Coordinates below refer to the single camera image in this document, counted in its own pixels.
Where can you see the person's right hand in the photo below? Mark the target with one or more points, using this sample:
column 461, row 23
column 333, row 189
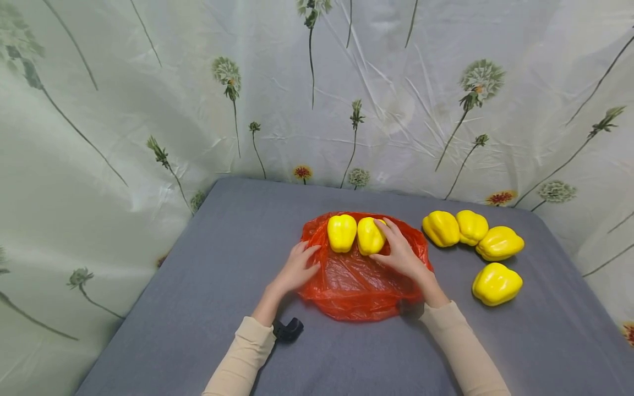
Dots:
column 403, row 258

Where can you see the person's left hand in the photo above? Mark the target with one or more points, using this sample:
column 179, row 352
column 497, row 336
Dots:
column 294, row 272

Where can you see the yellow bell pepper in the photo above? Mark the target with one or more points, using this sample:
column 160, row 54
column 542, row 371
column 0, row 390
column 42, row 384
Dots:
column 441, row 229
column 500, row 243
column 342, row 234
column 472, row 226
column 369, row 237
column 497, row 284

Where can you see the red plastic bag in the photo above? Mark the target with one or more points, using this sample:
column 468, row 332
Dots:
column 354, row 286

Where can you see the person's left forearm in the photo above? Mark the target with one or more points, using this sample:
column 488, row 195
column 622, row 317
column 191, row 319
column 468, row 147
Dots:
column 242, row 357

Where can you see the person's right forearm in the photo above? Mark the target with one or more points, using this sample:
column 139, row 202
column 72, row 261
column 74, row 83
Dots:
column 465, row 352

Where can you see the black wrist band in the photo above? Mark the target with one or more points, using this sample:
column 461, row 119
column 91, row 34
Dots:
column 288, row 329
column 410, row 309

